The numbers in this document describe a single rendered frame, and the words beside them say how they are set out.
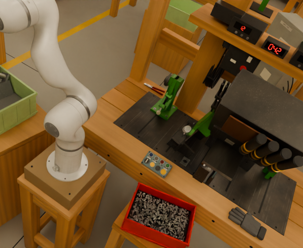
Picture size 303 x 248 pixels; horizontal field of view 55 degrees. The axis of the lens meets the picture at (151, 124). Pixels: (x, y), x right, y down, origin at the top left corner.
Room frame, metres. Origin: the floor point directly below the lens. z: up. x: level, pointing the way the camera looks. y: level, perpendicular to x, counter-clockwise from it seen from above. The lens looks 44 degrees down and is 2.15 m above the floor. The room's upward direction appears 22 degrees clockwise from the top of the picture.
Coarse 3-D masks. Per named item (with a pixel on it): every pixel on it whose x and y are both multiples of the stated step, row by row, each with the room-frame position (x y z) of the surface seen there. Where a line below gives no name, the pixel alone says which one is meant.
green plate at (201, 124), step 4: (208, 112) 1.26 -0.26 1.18; (212, 112) 1.15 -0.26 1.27; (204, 116) 1.24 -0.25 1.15; (208, 116) 1.15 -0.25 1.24; (212, 116) 1.16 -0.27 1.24; (200, 120) 1.25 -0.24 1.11; (204, 120) 1.15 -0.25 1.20; (208, 120) 1.16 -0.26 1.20; (196, 124) 1.22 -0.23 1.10; (200, 124) 1.16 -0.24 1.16; (204, 124) 1.16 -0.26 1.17; (208, 124) 1.16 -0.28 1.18; (196, 128) 1.16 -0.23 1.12; (200, 128) 1.16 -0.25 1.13; (204, 128) 1.16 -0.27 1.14; (204, 132) 1.16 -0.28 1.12; (208, 132) 1.15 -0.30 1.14
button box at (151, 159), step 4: (148, 152) 1.03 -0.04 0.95; (148, 156) 1.01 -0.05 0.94; (152, 156) 1.02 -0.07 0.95; (152, 160) 1.00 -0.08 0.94; (156, 160) 1.01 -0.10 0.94; (160, 160) 1.01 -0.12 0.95; (164, 160) 1.01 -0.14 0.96; (144, 164) 0.98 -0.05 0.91; (148, 164) 0.98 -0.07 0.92; (156, 164) 0.99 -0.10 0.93; (160, 164) 0.99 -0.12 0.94; (164, 164) 1.00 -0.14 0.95; (152, 168) 0.97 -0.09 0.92; (160, 168) 0.97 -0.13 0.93; (164, 168) 0.98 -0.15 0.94; (168, 168) 0.99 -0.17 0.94; (156, 172) 0.96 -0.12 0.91; (160, 172) 0.96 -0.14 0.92; (168, 172) 0.99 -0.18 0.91; (164, 176) 0.95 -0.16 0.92
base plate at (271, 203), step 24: (144, 96) 1.52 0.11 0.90; (120, 120) 1.23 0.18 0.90; (144, 120) 1.31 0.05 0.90; (168, 120) 1.39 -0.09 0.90; (192, 144) 1.26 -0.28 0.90; (192, 168) 1.08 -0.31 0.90; (240, 168) 1.22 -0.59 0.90; (240, 192) 1.05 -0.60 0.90; (264, 192) 1.11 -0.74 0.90; (288, 192) 1.18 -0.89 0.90; (264, 216) 0.96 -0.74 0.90; (288, 216) 1.02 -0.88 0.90
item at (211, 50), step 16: (160, 0) 1.67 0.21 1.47; (224, 0) 1.58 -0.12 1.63; (240, 0) 1.56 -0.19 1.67; (160, 16) 1.67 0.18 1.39; (144, 32) 1.68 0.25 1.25; (208, 32) 1.58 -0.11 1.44; (144, 48) 1.68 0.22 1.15; (208, 48) 1.57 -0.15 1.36; (224, 48) 1.55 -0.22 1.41; (144, 64) 1.67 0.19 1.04; (192, 64) 1.58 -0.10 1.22; (208, 64) 1.56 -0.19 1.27; (192, 80) 1.57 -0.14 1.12; (192, 96) 1.56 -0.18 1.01; (192, 112) 1.55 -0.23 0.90
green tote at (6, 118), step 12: (0, 72) 1.22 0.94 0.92; (12, 84) 1.19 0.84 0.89; (24, 84) 1.16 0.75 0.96; (24, 96) 1.15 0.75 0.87; (12, 108) 0.98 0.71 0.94; (24, 108) 1.05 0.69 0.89; (0, 120) 0.91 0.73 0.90; (12, 120) 0.98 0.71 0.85; (24, 120) 1.05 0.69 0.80; (0, 132) 0.90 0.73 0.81
